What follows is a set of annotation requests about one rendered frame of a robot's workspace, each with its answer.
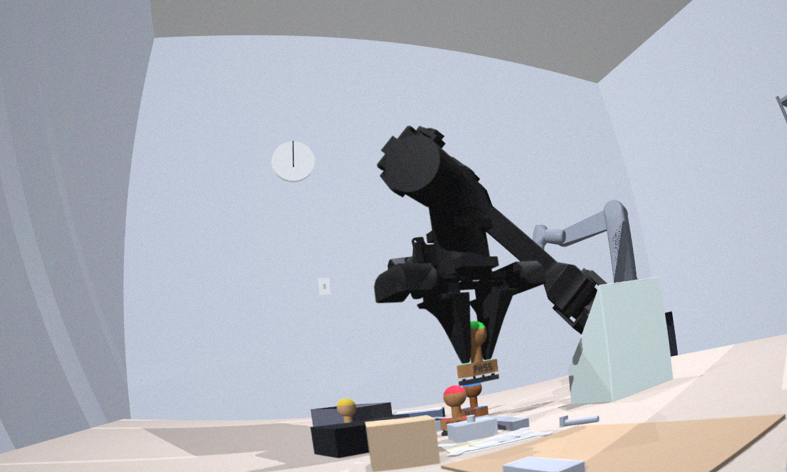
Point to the red and tan rubber stamp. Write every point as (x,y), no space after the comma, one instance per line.
(454,397)

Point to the tan cardboard box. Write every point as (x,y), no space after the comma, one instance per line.
(402,443)

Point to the tan clipboard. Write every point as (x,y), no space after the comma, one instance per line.
(678,446)

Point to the rubber stamp with green knob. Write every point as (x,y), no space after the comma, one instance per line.
(477,366)

